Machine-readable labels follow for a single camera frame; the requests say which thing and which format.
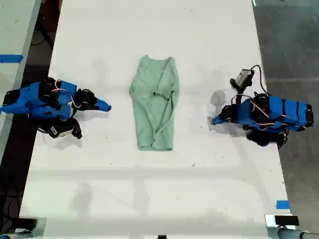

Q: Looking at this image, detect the pale green T-shirt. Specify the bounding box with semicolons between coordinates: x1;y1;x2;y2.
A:
129;54;180;152

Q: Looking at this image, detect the pale side table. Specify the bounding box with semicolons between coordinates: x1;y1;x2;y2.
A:
0;0;42;160

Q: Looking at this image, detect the white plate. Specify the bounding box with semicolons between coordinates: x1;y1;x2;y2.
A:
264;214;300;229

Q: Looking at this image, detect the small black box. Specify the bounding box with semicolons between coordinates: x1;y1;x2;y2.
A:
17;218;38;230
274;215;299;226

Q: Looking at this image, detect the metal tube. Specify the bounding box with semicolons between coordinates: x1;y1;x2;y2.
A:
268;227;319;239

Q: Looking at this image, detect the red white servo wire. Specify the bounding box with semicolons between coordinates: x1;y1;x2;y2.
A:
51;79;82;109
231;94;291;130

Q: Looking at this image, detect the black camera stalk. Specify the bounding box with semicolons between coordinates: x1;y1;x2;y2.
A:
69;117;83;140
229;78;250;103

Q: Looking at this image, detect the black camera box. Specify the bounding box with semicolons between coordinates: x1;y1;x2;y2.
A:
235;69;255;87
47;122;75;139

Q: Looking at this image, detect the black camera cable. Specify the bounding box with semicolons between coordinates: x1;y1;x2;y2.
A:
250;65;270;97

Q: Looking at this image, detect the black floor cable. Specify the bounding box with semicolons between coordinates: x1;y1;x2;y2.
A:
31;24;54;47

